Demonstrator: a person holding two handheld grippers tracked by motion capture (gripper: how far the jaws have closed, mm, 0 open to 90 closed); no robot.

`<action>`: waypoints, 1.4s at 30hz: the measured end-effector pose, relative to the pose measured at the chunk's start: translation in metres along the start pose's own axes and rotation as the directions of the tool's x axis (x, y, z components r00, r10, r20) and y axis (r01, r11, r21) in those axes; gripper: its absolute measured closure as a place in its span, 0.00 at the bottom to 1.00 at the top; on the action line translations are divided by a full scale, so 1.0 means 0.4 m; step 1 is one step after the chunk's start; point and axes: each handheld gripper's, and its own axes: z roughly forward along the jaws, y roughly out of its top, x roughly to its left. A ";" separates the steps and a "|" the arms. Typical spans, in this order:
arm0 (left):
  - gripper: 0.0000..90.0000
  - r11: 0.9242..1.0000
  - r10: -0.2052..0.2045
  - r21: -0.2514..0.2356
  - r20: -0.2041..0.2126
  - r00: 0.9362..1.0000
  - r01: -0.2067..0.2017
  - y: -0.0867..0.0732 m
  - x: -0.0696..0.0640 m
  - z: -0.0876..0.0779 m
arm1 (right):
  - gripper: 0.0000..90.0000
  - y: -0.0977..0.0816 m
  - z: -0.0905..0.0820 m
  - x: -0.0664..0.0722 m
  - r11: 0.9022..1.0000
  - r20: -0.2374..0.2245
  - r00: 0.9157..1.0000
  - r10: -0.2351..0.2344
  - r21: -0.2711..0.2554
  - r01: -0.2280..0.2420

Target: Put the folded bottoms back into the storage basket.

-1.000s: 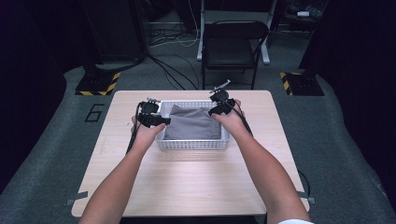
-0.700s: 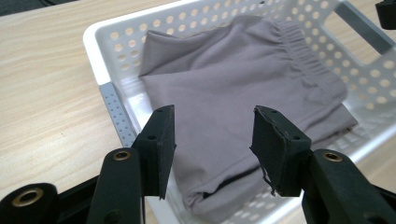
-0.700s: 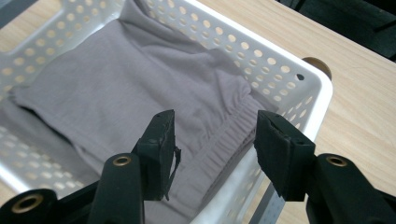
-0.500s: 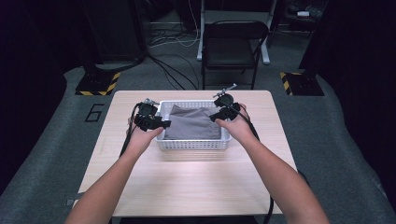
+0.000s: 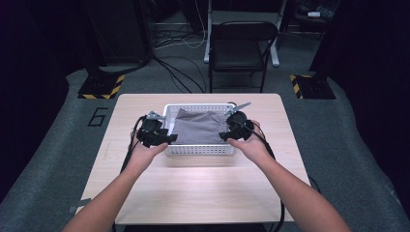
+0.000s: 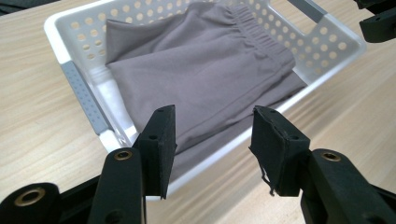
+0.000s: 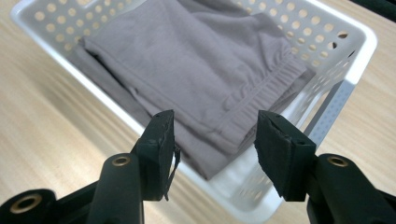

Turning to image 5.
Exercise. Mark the person's right hand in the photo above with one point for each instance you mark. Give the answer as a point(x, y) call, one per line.
point(253, 148)

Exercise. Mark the grey cloth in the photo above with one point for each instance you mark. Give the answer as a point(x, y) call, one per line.
point(198, 129)

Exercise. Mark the person's left hand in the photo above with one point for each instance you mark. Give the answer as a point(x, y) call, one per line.
point(145, 154)

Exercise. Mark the white desk frame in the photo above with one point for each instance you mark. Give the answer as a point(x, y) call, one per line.
point(208, 38)

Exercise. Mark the black folding chair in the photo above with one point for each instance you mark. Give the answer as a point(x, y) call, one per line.
point(240, 51)

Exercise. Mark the striped black stand base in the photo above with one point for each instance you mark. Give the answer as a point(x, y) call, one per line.
point(101, 87)
point(312, 87)

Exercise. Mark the white plastic basket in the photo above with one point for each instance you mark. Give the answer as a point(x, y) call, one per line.
point(199, 149)

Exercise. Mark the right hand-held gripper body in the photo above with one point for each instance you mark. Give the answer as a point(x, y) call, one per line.
point(240, 124)

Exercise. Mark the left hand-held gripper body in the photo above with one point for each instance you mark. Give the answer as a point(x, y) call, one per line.
point(151, 130)

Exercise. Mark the grey tape strip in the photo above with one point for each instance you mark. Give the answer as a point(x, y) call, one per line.
point(79, 205)

